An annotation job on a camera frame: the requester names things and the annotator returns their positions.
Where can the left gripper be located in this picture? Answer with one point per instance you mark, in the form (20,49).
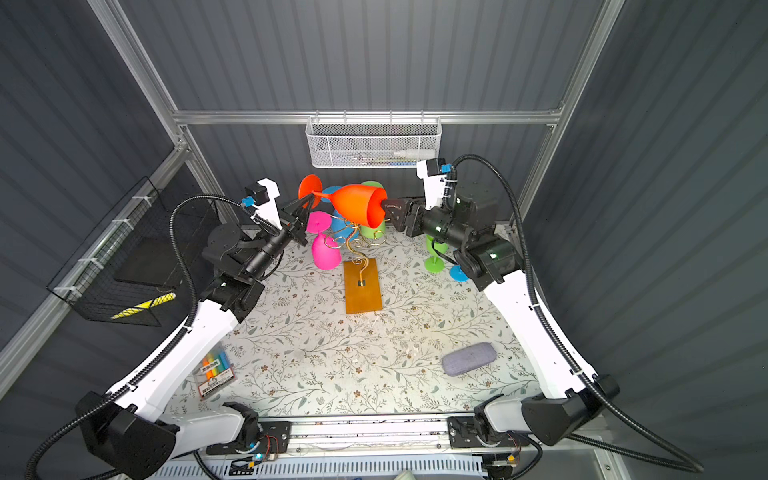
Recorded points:
(291,212)

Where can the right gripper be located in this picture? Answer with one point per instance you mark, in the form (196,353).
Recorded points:
(414,210)

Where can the red wine glass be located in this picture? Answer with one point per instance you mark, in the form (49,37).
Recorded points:
(359,204)

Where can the pink wine glass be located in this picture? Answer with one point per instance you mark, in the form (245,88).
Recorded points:
(325,251)

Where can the green wine glass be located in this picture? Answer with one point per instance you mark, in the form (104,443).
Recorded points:
(435,263)
(377,233)

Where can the blue wine glass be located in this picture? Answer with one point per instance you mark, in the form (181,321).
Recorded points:
(457,274)
(340,229)

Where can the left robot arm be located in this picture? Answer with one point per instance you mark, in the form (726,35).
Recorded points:
(125,427)

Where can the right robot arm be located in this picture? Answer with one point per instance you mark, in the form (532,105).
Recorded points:
(496,267)

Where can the orange wooden rack base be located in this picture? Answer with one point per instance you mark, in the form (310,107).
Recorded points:
(362,287)

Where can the grey oblong case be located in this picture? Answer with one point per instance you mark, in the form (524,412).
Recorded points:
(468,358)

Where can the colourful marker pack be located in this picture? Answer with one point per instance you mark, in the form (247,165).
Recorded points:
(212,373)

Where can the gold wire glass rack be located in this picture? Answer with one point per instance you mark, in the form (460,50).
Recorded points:
(360,258)

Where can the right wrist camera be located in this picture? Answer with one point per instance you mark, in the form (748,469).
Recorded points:
(433,173)

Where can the white mesh wall basket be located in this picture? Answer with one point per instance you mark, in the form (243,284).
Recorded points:
(370,143)

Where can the aluminium frame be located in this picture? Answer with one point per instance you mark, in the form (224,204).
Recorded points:
(95,95)

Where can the black wire side basket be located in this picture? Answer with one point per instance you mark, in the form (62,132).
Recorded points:
(131,275)

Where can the front mounting rail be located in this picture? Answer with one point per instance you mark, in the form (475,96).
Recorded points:
(427,446)

